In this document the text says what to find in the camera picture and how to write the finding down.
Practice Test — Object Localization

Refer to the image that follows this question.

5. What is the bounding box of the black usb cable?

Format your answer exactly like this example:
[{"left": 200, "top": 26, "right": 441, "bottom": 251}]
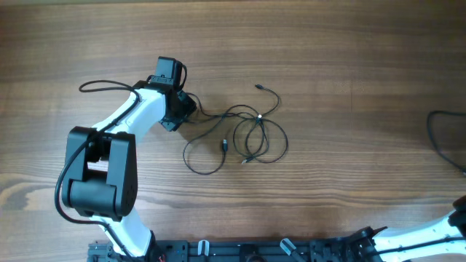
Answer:
[{"left": 181, "top": 92, "right": 263, "bottom": 176}]

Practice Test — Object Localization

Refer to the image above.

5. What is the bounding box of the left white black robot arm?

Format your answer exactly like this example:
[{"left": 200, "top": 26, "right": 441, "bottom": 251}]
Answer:
[{"left": 54, "top": 57, "right": 197, "bottom": 261}]

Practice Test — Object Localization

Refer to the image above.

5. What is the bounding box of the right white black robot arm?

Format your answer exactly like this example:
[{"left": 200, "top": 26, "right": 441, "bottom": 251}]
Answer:
[{"left": 373, "top": 196, "right": 465, "bottom": 261}]

